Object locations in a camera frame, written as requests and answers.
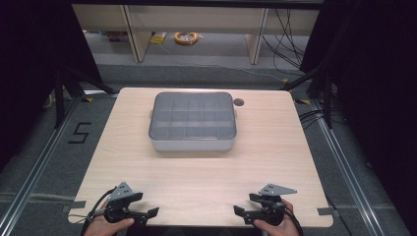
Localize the grey tape strip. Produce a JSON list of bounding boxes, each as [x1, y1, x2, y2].
[[317, 206, 335, 217], [61, 200, 88, 214]]

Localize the black metal stand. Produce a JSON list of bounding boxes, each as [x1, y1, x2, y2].
[[280, 61, 336, 130], [53, 64, 116, 130]]

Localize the bundle of black hanging cables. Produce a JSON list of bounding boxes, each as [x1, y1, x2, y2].
[[262, 7, 307, 72]]

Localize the translucent grey box lid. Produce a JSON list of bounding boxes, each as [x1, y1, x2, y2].
[[148, 90, 238, 142]]

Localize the black floor cables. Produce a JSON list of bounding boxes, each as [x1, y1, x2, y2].
[[297, 109, 327, 131]]

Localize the black tape floor mark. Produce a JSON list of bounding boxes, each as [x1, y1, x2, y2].
[[67, 121, 93, 145]]

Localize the yellow packet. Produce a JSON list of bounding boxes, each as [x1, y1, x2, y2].
[[149, 31, 168, 45]]

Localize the person's left hand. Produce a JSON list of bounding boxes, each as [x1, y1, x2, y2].
[[83, 208, 136, 236]]

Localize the white desk frame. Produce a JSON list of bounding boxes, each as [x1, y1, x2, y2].
[[71, 3, 321, 66]]

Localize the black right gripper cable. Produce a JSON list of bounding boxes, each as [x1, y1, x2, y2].
[[284, 206, 305, 236]]

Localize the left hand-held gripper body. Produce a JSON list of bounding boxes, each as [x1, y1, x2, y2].
[[104, 181, 148, 227]]

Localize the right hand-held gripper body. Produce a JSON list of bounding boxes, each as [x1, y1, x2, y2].
[[258, 183, 298, 227]]

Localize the white compartment storage box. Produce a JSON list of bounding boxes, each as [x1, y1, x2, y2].
[[149, 92, 238, 152]]

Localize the aluminium floor rail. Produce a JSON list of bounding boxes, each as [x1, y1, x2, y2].
[[0, 93, 84, 236], [309, 97, 386, 236]]

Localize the person's right hand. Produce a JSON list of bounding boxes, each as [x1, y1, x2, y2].
[[253, 199, 298, 236]]

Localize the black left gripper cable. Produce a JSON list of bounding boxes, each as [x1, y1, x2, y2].
[[80, 186, 118, 236]]

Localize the dark curtain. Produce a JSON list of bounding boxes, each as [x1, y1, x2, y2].
[[0, 0, 103, 172], [299, 0, 417, 236]]

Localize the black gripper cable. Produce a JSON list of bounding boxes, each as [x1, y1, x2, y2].
[[284, 206, 305, 236], [80, 186, 118, 236]]

